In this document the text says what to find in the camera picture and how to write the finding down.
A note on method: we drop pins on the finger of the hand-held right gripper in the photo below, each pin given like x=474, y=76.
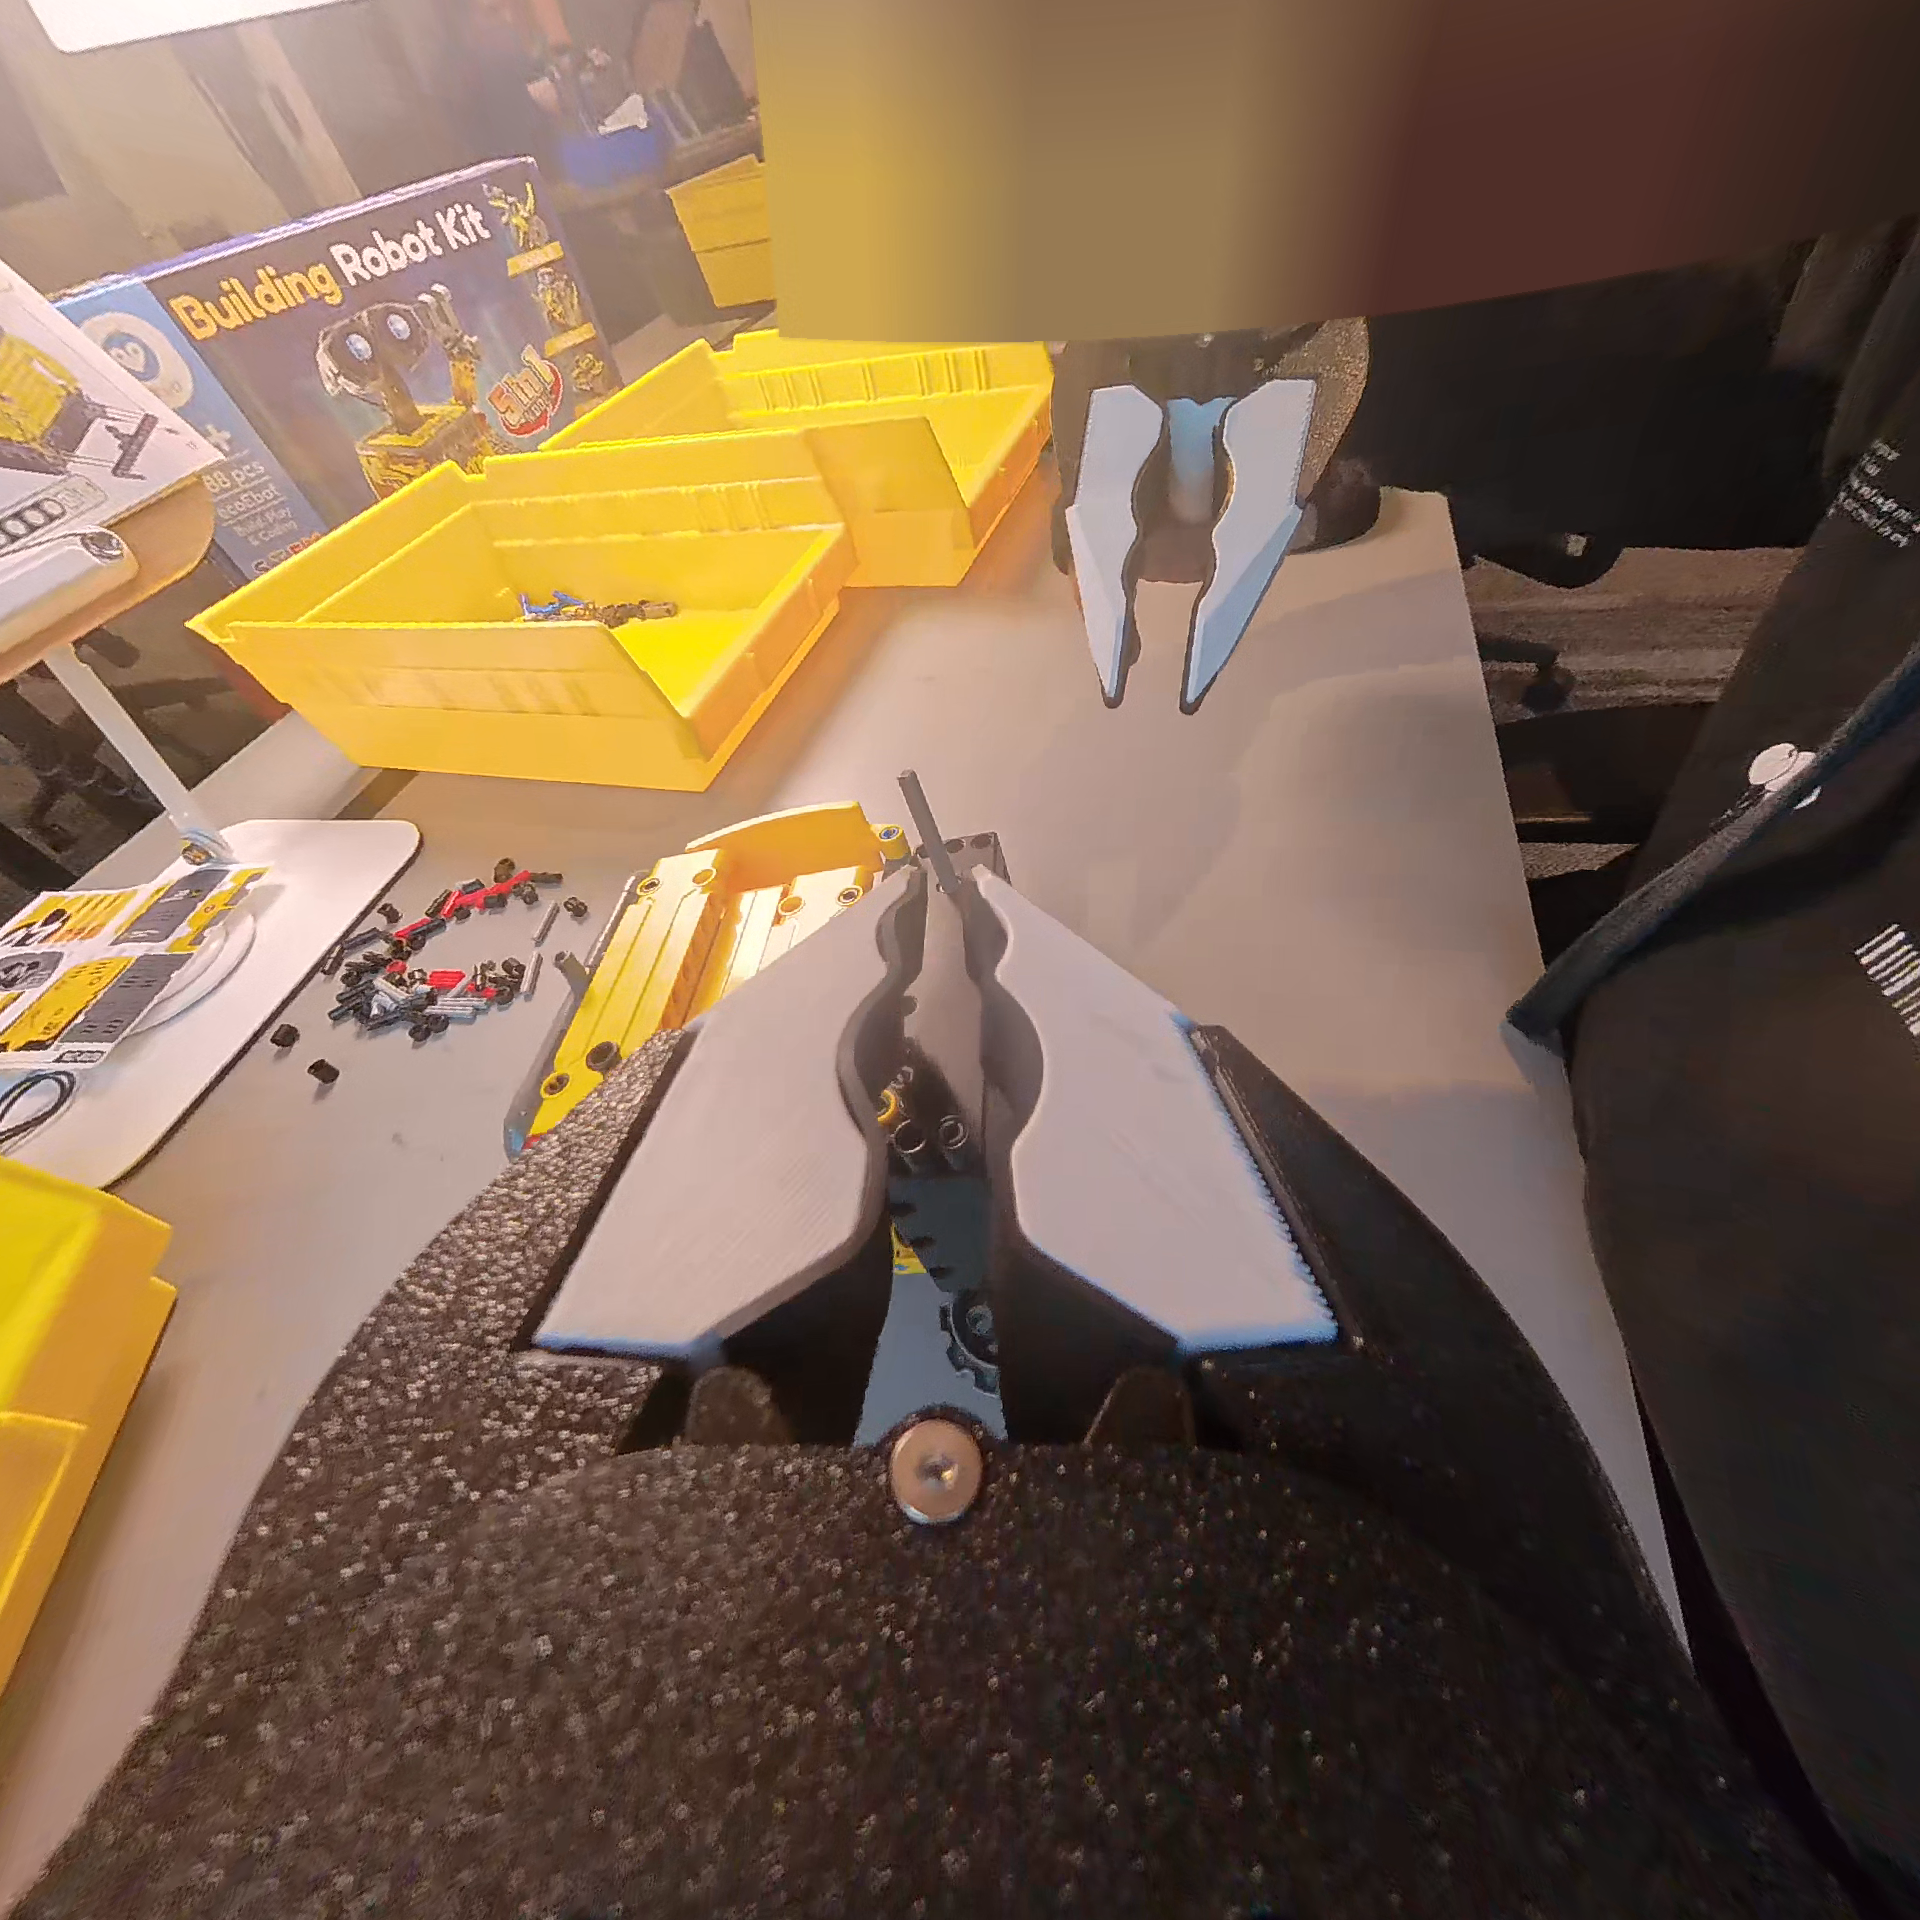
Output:
x=1111, y=511
x=1258, y=511

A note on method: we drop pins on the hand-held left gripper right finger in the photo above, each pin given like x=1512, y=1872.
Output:
x=1168, y=1203

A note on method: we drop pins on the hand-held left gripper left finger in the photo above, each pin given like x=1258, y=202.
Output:
x=721, y=1203

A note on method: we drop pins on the yellow toy brick vehicle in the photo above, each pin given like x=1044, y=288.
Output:
x=676, y=930

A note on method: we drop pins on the black holed brick beam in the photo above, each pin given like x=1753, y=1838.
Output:
x=939, y=1020

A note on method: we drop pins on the dark grey brick axle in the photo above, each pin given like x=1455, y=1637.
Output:
x=931, y=824

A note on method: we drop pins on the grey desk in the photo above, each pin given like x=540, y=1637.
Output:
x=1349, y=812

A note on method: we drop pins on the yellow plastic bin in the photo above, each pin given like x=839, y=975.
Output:
x=900, y=497
x=393, y=676
x=728, y=240
x=63, y=1411

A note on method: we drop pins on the pile of small brick pieces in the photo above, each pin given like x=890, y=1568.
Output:
x=436, y=961

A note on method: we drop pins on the white oval board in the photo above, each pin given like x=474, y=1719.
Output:
x=288, y=900

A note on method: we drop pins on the pile of grey brick pieces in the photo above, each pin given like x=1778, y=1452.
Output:
x=586, y=607

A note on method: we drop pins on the building instruction booklet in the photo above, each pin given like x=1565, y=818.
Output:
x=106, y=961

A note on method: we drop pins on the dark printed cardboard box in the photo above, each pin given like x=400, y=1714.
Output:
x=271, y=331

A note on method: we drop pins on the open instruction booklet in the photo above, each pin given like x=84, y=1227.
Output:
x=77, y=406

